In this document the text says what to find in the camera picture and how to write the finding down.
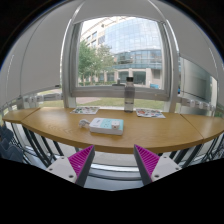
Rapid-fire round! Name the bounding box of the white roller blind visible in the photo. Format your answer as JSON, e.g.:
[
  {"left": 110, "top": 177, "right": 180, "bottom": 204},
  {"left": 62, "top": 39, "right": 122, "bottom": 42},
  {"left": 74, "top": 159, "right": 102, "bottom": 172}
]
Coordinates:
[
  {"left": 151, "top": 0, "right": 224, "bottom": 106},
  {"left": 0, "top": 0, "right": 81, "bottom": 106}
]

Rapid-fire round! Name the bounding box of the colourful booklet left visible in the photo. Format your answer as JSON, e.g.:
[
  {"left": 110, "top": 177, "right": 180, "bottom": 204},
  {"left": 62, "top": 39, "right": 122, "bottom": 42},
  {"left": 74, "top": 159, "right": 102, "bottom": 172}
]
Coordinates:
[{"left": 71, "top": 106, "right": 99, "bottom": 115}]

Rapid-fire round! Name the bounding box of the wooden right table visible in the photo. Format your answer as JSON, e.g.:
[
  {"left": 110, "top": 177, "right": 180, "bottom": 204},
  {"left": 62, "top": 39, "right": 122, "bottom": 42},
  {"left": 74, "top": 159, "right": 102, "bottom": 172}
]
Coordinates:
[{"left": 182, "top": 114, "right": 224, "bottom": 142}]

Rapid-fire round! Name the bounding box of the dark blue chair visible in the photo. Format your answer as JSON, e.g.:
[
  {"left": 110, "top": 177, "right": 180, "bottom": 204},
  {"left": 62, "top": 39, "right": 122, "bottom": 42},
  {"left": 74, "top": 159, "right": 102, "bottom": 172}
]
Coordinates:
[{"left": 0, "top": 125, "right": 23, "bottom": 162}]

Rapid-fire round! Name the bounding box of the white roller blind right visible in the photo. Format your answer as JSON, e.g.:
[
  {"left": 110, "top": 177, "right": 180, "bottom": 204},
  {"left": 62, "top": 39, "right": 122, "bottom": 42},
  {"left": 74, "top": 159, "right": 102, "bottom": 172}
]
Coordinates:
[{"left": 151, "top": 0, "right": 224, "bottom": 106}]

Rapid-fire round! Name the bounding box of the wooden left table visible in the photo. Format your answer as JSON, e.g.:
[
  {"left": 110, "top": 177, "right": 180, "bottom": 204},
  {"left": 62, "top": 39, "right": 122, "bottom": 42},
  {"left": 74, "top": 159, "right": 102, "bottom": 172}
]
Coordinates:
[{"left": 3, "top": 108, "right": 37, "bottom": 124}]

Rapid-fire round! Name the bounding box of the white power strip cable plug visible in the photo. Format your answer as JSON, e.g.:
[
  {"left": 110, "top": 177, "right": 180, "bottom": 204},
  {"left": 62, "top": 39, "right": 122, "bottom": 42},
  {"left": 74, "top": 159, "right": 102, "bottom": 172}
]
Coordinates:
[{"left": 79, "top": 119, "right": 90, "bottom": 128}]

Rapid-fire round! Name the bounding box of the clear water bottle black cap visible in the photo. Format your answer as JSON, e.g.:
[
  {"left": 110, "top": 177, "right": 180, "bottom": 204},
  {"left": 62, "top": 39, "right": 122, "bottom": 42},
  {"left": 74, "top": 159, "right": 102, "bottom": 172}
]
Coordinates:
[{"left": 124, "top": 77, "right": 135, "bottom": 113}]

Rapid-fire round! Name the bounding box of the wooden centre table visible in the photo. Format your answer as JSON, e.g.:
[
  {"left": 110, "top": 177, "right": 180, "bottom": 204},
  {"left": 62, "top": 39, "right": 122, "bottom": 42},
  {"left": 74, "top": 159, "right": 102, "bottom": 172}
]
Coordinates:
[{"left": 22, "top": 107, "right": 203, "bottom": 154}]

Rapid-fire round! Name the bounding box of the colourful booklet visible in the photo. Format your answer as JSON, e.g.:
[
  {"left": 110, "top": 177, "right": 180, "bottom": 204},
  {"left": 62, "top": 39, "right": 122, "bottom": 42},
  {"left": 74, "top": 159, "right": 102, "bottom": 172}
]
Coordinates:
[
  {"left": 71, "top": 106, "right": 99, "bottom": 115},
  {"left": 136, "top": 108, "right": 164, "bottom": 118}
]

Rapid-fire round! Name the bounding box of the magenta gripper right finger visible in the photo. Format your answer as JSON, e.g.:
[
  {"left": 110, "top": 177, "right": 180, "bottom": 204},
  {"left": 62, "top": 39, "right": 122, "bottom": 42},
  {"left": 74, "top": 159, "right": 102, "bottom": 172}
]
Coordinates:
[{"left": 134, "top": 145, "right": 181, "bottom": 185}]

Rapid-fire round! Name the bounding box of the white window frame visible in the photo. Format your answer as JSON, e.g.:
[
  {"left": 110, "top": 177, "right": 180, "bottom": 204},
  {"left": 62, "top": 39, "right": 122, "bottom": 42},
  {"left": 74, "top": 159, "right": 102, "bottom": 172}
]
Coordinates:
[{"left": 60, "top": 15, "right": 178, "bottom": 112}]

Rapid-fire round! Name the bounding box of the white charger plug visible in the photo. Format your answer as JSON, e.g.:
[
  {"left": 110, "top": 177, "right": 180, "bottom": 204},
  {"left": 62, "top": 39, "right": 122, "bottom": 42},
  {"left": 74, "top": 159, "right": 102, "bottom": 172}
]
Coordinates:
[{"left": 111, "top": 121, "right": 120, "bottom": 130}]

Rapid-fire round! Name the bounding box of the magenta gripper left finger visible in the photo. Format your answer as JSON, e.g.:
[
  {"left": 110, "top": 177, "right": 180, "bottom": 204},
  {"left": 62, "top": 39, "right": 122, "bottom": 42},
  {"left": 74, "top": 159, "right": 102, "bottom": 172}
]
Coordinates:
[{"left": 47, "top": 145, "right": 95, "bottom": 187}]

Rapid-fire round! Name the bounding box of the colourful booklet right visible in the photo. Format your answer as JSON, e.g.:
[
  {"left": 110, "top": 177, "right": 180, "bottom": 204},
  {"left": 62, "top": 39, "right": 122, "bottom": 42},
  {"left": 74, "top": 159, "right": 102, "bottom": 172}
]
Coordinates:
[{"left": 136, "top": 108, "right": 164, "bottom": 118}]

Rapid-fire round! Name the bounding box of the white teal power strip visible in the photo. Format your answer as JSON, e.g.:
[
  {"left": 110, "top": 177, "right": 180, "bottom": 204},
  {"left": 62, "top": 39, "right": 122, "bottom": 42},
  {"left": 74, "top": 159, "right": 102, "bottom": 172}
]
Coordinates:
[{"left": 89, "top": 118, "right": 124, "bottom": 135}]

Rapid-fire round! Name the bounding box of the wooden table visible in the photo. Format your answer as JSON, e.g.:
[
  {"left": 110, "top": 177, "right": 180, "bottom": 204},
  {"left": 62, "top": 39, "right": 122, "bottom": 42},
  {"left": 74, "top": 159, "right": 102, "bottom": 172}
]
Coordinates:
[
  {"left": 22, "top": 107, "right": 203, "bottom": 154},
  {"left": 182, "top": 114, "right": 224, "bottom": 142},
  {"left": 3, "top": 108, "right": 37, "bottom": 124}
]

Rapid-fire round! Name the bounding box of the white roller blind left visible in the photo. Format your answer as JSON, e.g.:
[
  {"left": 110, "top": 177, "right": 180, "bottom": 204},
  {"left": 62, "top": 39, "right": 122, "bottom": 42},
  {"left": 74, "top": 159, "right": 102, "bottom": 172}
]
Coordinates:
[{"left": 0, "top": 0, "right": 81, "bottom": 106}]

